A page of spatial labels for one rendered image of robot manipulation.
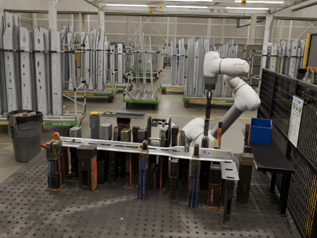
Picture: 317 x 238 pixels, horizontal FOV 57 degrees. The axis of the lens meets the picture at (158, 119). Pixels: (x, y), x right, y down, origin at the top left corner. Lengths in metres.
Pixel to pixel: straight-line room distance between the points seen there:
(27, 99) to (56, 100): 0.59
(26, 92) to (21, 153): 1.96
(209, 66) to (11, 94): 5.15
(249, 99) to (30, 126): 3.23
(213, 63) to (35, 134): 3.34
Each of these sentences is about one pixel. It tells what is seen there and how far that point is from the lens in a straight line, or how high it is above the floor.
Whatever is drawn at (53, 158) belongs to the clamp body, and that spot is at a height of 0.94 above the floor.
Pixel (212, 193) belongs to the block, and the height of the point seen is 0.80.
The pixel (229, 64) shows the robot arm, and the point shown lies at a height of 1.63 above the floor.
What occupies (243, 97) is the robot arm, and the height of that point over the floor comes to 1.36.
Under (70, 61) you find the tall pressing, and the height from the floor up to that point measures 1.23.
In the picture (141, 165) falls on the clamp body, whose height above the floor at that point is 0.95.
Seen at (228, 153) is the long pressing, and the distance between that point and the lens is 2.18.
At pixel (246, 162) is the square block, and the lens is 1.99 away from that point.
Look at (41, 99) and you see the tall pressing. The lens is 6.40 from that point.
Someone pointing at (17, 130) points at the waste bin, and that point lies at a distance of 4.64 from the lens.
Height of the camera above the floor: 1.72
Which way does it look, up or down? 14 degrees down
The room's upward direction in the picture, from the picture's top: 2 degrees clockwise
